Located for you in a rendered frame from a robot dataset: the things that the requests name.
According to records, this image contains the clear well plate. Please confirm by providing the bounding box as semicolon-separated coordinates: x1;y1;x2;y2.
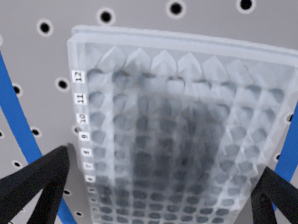
67;25;298;224

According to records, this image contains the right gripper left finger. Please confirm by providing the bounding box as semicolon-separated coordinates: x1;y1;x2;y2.
0;145;70;224

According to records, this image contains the blue rectangular tape outline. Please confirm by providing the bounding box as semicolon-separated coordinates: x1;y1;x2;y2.
0;52;298;224

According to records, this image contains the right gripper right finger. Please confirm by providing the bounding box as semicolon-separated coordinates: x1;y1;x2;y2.
250;166;298;224

